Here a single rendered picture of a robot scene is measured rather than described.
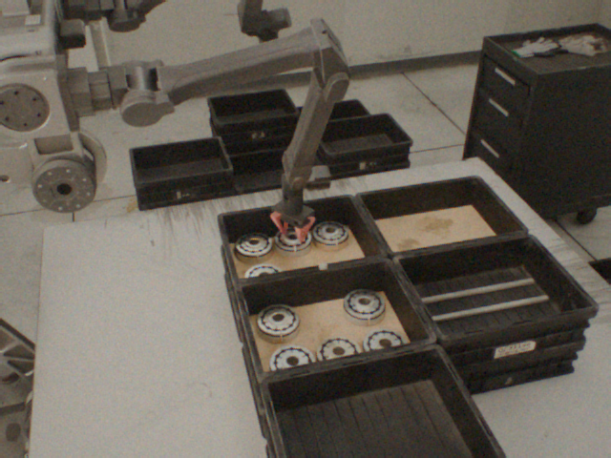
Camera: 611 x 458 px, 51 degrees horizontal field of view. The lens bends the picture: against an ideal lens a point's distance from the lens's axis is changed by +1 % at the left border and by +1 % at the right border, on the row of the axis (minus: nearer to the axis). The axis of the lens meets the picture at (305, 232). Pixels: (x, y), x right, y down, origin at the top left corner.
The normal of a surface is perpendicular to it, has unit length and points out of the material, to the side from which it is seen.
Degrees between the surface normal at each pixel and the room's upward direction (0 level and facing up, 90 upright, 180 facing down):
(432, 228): 0
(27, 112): 90
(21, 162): 90
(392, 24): 90
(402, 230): 0
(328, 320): 0
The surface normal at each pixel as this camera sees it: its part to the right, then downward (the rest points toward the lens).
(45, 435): 0.00, -0.79
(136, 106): 0.25, 0.87
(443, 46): 0.28, 0.58
